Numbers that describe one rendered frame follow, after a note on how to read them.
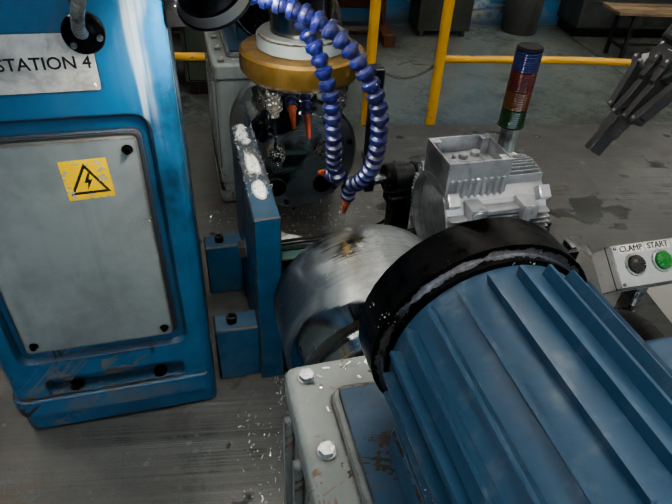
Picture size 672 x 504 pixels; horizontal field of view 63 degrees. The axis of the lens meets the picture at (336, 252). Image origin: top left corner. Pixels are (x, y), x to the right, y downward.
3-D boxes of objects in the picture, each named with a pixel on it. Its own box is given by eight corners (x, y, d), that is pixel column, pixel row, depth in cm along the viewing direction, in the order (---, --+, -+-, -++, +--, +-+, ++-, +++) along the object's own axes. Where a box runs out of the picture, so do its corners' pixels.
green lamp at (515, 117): (505, 130, 131) (509, 112, 128) (493, 120, 136) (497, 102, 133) (527, 129, 132) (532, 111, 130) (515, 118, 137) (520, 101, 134)
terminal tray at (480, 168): (444, 201, 97) (451, 165, 93) (421, 171, 105) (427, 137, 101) (505, 195, 100) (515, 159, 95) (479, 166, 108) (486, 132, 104)
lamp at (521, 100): (509, 112, 128) (514, 94, 126) (497, 102, 133) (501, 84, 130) (532, 111, 130) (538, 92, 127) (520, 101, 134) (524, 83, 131)
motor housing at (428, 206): (439, 282, 103) (457, 196, 92) (404, 225, 118) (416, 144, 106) (534, 269, 108) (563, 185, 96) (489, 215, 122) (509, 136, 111)
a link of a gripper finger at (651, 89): (678, 67, 91) (685, 70, 90) (629, 125, 95) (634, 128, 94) (666, 55, 89) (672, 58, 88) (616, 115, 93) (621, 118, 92)
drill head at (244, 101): (247, 235, 113) (239, 121, 98) (226, 144, 144) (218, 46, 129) (363, 222, 119) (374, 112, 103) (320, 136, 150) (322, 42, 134)
